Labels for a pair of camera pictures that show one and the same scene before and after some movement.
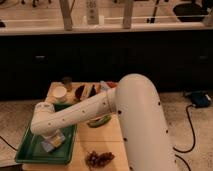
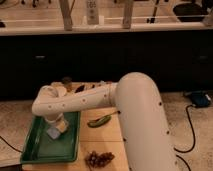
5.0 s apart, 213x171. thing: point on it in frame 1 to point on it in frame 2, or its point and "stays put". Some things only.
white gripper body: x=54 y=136 to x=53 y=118
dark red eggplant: x=79 y=92 stays put
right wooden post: x=127 y=17 stays put
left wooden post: x=66 y=7 stays put
